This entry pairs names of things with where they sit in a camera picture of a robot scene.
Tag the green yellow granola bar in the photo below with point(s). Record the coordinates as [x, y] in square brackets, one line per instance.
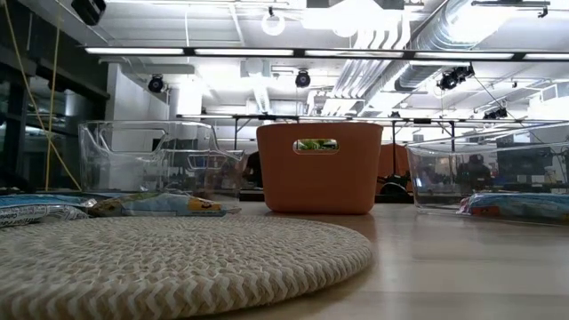
[155, 205]

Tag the clear plastic bin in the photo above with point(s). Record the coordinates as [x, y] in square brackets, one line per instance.
[444, 186]
[133, 178]

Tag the green red granola bar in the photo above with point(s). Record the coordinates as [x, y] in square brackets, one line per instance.
[482, 210]

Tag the blue granola bar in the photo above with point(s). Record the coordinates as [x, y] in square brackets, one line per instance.
[40, 201]
[524, 206]
[35, 217]

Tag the green potted plant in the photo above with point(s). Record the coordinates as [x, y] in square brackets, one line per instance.
[315, 144]

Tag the orange plastic bin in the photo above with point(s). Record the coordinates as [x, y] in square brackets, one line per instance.
[320, 182]

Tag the long ceiling light strip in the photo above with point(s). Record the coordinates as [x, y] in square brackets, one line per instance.
[266, 117]
[244, 52]

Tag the black track spotlight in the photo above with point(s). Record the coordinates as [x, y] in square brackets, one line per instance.
[495, 114]
[156, 84]
[451, 80]
[302, 79]

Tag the orange chair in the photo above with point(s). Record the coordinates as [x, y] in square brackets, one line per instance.
[393, 162]

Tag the round ceiling lamp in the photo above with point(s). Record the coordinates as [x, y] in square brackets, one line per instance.
[263, 22]

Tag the round woven beige mat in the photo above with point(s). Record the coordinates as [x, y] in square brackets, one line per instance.
[178, 266]

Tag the person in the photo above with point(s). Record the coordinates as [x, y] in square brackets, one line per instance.
[475, 171]

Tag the silver spiral ventilation duct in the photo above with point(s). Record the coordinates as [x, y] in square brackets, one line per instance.
[444, 35]

